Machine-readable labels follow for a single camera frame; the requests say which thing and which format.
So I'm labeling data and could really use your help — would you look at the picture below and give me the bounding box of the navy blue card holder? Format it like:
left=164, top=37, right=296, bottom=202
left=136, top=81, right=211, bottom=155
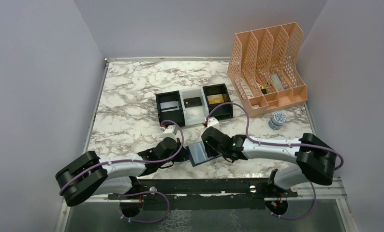
left=186, top=141, right=221, bottom=167

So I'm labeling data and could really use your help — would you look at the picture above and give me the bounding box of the silver credit card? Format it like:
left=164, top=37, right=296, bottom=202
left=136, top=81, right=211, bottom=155
left=160, top=101, right=179, bottom=112

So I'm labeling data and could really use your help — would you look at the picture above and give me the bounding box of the black white three-compartment tray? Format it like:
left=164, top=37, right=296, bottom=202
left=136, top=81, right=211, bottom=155
left=155, top=84, right=234, bottom=127

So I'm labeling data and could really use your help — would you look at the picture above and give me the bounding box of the orange plastic file organizer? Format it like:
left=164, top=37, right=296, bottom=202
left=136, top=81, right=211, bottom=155
left=227, top=22, right=308, bottom=117

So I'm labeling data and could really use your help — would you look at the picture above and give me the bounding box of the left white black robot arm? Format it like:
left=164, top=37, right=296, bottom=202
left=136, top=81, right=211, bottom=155
left=55, top=138, right=189, bottom=207

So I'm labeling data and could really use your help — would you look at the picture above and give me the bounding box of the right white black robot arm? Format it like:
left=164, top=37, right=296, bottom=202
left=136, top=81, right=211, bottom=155
left=201, top=127, right=338, bottom=190

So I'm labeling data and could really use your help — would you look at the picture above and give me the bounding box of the gold credit card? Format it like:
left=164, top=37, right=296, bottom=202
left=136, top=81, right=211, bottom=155
left=207, top=94, right=225, bottom=105

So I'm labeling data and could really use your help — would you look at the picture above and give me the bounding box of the black credit card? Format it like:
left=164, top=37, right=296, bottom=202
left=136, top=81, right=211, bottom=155
left=183, top=97, right=202, bottom=108

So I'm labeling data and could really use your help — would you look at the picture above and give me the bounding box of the small white blue jar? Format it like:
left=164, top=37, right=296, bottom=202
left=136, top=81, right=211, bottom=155
left=268, top=112, right=287, bottom=130

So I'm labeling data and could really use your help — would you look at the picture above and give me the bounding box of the yellow black item in organizer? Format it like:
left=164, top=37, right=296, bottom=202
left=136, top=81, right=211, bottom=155
left=260, top=86, right=267, bottom=95

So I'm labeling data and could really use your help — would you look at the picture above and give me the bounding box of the grey box in organizer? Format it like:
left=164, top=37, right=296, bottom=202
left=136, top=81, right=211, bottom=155
left=270, top=73, right=284, bottom=91

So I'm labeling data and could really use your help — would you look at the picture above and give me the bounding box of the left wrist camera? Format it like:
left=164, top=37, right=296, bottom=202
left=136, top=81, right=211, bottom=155
left=162, top=125, right=178, bottom=141

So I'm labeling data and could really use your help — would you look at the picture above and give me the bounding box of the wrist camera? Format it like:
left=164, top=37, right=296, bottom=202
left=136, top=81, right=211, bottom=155
left=162, top=125, right=178, bottom=141
left=206, top=117, right=220, bottom=130

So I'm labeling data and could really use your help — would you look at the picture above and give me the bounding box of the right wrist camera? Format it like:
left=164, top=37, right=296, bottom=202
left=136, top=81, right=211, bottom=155
left=206, top=117, right=220, bottom=130

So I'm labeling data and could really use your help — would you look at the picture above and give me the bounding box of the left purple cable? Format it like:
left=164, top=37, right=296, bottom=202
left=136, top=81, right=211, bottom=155
left=59, top=120, right=184, bottom=224

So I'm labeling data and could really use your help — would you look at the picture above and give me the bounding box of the purple cable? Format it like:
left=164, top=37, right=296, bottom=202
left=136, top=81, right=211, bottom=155
left=59, top=120, right=184, bottom=224
left=205, top=101, right=344, bottom=221

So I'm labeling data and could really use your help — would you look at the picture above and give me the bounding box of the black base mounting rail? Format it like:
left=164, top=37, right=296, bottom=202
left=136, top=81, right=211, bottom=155
left=112, top=177, right=298, bottom=198

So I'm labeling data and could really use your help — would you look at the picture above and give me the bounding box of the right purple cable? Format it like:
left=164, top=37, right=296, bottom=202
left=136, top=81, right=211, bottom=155
left=205, top=101, right=344, bottom=221

